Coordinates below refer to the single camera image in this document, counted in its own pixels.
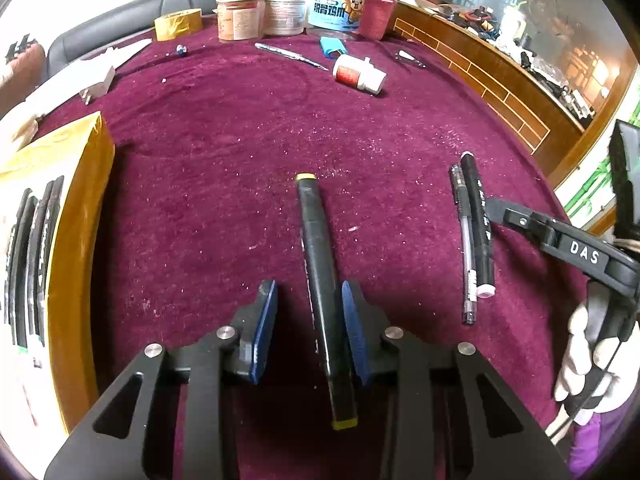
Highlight black spiky object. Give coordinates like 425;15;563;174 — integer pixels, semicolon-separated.
4;33;39;59

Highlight yellow tape roll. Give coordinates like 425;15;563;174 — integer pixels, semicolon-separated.
153;8;204;42

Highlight person's right hand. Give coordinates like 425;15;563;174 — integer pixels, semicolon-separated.
553;301;640;414

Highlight black marker yellow caps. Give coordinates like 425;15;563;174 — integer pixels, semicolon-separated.
295;172;360;432

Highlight burgundy tablecloth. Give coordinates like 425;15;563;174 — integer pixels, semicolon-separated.
35;30;601;480

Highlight black marker pale pink cap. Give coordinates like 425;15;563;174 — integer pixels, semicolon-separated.
459;151;496;302

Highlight wooden counter brick pattern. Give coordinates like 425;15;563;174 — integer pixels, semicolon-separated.
387;0;640;187

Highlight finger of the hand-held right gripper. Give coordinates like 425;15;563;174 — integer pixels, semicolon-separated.
485;198;552;247

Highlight white pill bottle red label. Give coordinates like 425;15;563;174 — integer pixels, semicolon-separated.
332;54;389;95

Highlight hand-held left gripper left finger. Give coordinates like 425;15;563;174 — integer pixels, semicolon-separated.
44;280;279;480

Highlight white power adapter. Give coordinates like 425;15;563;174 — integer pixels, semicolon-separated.
36;38;154;112

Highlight black leather sofa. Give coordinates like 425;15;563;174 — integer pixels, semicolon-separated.
46;0;227;72

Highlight pink cup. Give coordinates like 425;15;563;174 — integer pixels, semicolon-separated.
360;0;399;41

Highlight bamboo picture panel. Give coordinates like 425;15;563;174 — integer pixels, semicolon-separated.
554;105;640;233

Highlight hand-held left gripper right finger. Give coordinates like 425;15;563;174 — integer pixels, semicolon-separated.
341;279;572;480

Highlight amber plastic jar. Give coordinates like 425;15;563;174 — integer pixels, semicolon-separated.
215;0;266;42

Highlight clear black gel pen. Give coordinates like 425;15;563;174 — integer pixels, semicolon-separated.
449;164;479;326

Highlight person's right forearm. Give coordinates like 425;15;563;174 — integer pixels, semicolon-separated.
547;410;628;480

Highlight yellow marker box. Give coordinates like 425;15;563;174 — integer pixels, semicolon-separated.
0;112;116;437

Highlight silver pen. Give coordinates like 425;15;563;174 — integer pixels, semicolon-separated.
254;42;329;72

